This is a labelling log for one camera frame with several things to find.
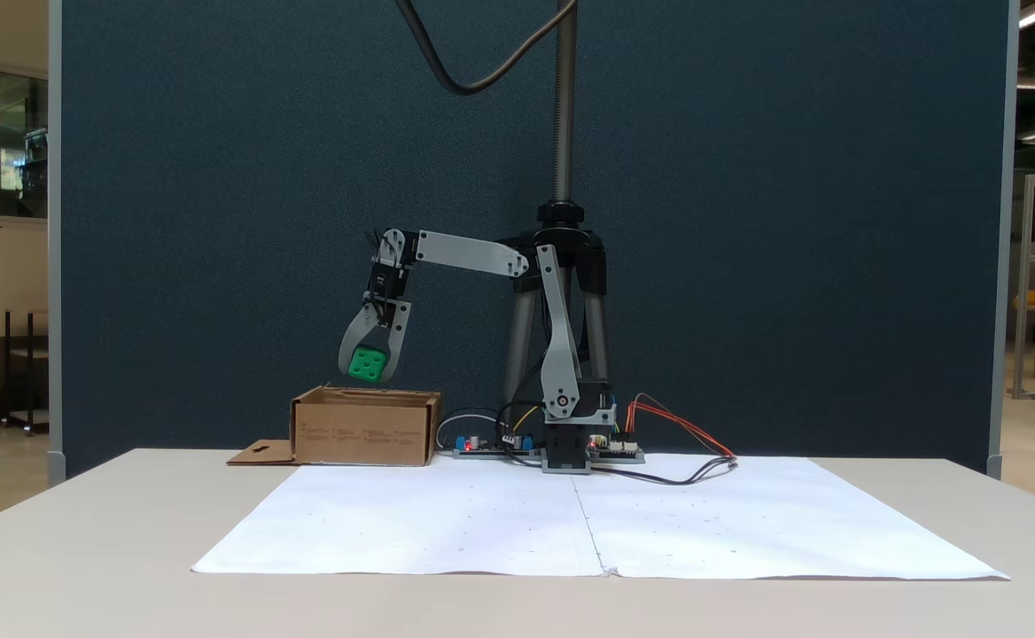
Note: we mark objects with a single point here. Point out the framed wall window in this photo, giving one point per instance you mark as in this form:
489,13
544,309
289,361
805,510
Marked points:
21,142

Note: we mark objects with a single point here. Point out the black camera tripod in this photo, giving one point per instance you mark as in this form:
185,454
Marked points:
562,89

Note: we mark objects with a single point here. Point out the black metal rack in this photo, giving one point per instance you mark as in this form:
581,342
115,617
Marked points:
28,354

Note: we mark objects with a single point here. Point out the brown cardboard box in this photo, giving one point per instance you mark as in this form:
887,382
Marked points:
362,430

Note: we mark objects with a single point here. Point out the green dice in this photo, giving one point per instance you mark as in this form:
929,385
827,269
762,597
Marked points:
367,365

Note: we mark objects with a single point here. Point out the motor controller circuit board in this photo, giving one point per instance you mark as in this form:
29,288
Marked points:
619,452

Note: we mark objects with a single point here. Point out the blue power converter board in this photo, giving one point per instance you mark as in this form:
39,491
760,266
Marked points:
486,445

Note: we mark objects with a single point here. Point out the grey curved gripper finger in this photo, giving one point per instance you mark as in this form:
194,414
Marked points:
354,338

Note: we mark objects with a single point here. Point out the large white paper sheet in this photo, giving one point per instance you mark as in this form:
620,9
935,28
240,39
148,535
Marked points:
482,523

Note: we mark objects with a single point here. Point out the dark blue partition panel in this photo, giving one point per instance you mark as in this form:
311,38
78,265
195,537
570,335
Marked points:
216,177

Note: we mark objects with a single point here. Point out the grey flat gripper finger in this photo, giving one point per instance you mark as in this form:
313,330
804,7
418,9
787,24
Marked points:
400,337

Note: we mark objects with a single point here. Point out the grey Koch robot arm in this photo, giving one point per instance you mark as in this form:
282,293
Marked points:
557,354

